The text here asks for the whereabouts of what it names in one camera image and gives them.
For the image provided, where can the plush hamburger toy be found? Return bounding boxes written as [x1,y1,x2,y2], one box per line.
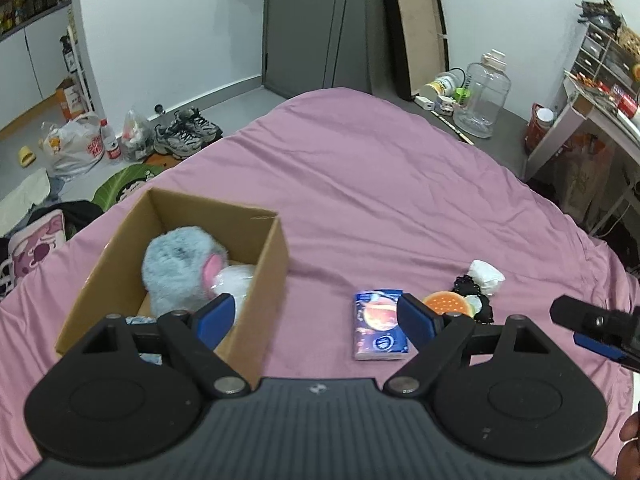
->
[422,290,475,318]

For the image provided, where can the white wrapped soft bundle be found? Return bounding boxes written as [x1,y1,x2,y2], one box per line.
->
[468,260,506,297]

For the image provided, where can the white wall cabinet with shelves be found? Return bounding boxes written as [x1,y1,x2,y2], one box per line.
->
[1,0,75,128]

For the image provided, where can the pink cartoon pillow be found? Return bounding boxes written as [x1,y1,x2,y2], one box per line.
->
[8,209,67,285]

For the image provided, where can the yellow slipper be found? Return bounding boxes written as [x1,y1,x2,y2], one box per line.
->
[17,146,37,168]

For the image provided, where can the blue tissue pack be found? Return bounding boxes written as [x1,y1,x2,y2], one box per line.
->
[352,288,409,361]

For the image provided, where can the plastic bottle red label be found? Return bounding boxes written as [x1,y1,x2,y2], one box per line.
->
[100,118,122,160]

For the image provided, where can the red lidded container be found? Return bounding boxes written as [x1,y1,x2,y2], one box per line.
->
[524,103,555,155]

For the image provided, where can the black felt plush toy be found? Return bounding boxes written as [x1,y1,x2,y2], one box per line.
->
[452,274,494,324]

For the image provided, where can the white plastic shopping bag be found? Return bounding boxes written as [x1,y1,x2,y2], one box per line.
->
[41,112,104,180]

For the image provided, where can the large clear glass jar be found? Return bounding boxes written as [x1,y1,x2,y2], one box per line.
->
[454,49,511,139]

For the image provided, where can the dark grey door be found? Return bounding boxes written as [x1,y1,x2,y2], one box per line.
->
[262,0,383,99]

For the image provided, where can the clear plastic bag white filling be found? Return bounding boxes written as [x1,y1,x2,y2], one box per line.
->
[209,264,256,321]

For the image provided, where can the green leaf mat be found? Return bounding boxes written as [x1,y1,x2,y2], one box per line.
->
[92,164,164,211]

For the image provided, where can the pink bed sheet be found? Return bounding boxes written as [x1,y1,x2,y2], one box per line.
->
[0,86,640,480]

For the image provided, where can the framed cork board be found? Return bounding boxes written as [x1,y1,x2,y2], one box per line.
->
[383,0,449,101]

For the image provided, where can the operator hand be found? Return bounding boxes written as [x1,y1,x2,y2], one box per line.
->
[615,412,640,480]

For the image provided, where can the cardboard box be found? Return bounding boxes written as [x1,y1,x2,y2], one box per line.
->
[55,188,288,385]

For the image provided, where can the white desk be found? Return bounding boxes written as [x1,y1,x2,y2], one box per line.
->
[523,72,639,235]

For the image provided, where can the grey sneakers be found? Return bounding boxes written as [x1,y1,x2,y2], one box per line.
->
[154,107,222,160]

